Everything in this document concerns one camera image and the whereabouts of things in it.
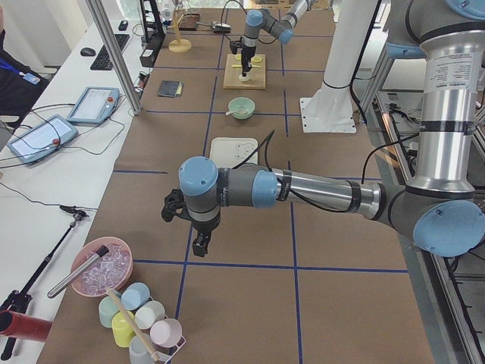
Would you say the grey folded cloth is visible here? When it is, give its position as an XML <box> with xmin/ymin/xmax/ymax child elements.
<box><xmin>157</xmin><ymin>80</ymin><xmax>183</xmax><ymax>98</ymax></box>

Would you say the pink ice bowl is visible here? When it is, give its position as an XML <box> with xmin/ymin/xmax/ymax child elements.
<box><xmin>71</xmin><ymin>237</ymin><xmax>133</xmax><ymax>297</ymax></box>

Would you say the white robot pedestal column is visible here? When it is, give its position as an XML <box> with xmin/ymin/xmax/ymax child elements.
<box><xmin>321</xmin><ymin>0</ymin><xmax>380</xmax><ymax>101</ymax></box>

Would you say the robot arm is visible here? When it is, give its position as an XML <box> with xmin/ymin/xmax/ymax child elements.
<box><xmin>161</xmin><ymin>1</ymin><xmax>484</xmax><ymax>257</ymax></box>
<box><xmin>239</xmin><ymin>0</ymin><xmax>315</xmax><ymax>82</ymax></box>

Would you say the black wooden glass tray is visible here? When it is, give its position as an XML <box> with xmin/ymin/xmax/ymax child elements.
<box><xmin>178</xmin><ymin>14</ymin><xmax>200</xmax><ymax>31</ymax></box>

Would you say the black tripod stand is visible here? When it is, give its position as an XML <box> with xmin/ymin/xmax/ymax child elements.
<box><xmin>0</xmin><ymin>204</ymin><xmax>90</xmax><ymax>361</ymax></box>

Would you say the aluminium frame post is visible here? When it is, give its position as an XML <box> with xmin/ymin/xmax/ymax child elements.
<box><xmin>86</xmin><ymin>0</ymin><xmax>142</xmax><ymax>115</ymax></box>

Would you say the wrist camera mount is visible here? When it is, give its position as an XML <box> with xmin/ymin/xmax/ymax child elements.
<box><xmin>230</xmin><ymin>39</ymin><xmax>243</xmax><ymax>55</ymax></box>
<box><xmin>161</xmin><ymin>189</ymin><xmax>190</xmax><ymax>222</ymax></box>

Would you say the bamboo cutting board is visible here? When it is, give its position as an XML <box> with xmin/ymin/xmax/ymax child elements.
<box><xmin>223</xmin><ymin>54</ymin><xmax>266</xmax><ymax>89</ymax></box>

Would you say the steel ice scoop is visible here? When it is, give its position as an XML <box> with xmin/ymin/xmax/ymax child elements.
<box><xmin>196</xmin><ymin>21</ymin><xmax>231</xmax><ymax>33</ymax></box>

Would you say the yellow plastic knife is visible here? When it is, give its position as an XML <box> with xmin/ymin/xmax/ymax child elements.
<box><xmin>231</xmin><ymin>64</ymin><xmax>261</xmax><ymax>68</ymax></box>

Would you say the black computer mouse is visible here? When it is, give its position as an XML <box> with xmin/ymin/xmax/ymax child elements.
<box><xmin>80</xmin><ymin>47</ymin><xmax>96</xmax><ymax>57</ymax></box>

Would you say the translucent white spoon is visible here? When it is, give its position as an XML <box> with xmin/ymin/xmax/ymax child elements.
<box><xmin>225</xmin><ymin>109</ymin><xmax>248</xmax><ymax>115</ymax></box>

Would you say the teach pendant tablet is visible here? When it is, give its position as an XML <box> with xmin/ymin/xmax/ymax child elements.
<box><xmin>67</xmin><ymin>86</ymin><xmax>120</xmax><ymax>125</ymax></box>
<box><xmin>7</xmin><ymin>115</ymin><xmax>78</xmax><ymax>164</ymax></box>

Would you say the mint green bowl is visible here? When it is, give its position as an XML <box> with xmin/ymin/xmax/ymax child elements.
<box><xmin>228</xmin><ymin>97</ymin><xmax>255</xmax><ymax>120</ymax></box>

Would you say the black keyboard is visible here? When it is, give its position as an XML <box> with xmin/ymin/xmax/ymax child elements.
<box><xmin>89</xmin><ymin>33</ymin><xmax>131</xmax><ymax>71</ymax></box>

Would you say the near teach pendant tablet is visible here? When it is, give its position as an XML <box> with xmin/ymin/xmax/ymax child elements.
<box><xmin>7</xmin><ymin>115</ymin><xmax>78</xmax><ymax>164</ymax></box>

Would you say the far teach pendant tablet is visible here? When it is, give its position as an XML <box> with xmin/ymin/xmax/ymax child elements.
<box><xmin>67</xmin><ymin>86</ymin><xmax>120</xmax><ymax>125</ymax></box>

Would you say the cream bear serving tray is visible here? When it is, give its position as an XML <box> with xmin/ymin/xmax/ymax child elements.
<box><xmin>209</xmin><ymin>137</ymin><xmax>258</xmax><ymax>168</ymax></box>

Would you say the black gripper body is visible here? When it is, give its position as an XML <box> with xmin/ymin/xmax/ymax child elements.
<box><xmin>242</xmin><ymin>45</ymin><xmax>255</xmax><ymax>67</ymax></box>
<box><xmin>191</xmin><ymin>215</ymin><xmax>221</xmax><ymax>243</ymax></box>

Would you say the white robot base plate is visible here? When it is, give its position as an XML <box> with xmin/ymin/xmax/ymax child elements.
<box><xmin>299</xmin><ymin>96</ymin><xmax>356</xmax><ymax>133</ymax></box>

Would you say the pastel cup rack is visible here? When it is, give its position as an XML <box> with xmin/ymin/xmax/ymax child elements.
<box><xmin>106</xmin><ymin>282</ymin><xmax>186</xmax><ymax>363</ymax></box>

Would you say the red cylinder bottle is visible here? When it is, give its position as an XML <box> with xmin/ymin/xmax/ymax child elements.
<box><xmin>1</xmin><ymin>310</ymin><xmax>52</xmax><ymax>342</ymax></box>

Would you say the wooden cup tree stand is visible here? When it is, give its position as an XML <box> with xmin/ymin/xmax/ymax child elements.
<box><xmin>168</xmin><ymin>9</ymin><xmax>192</xmax><ymax>53</ymax></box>

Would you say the steel muddler tube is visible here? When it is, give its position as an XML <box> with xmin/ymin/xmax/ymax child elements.
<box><xmin>47</xmin><ymin>245</ymin><xmax>109</xmax><ymax>299</ymax></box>

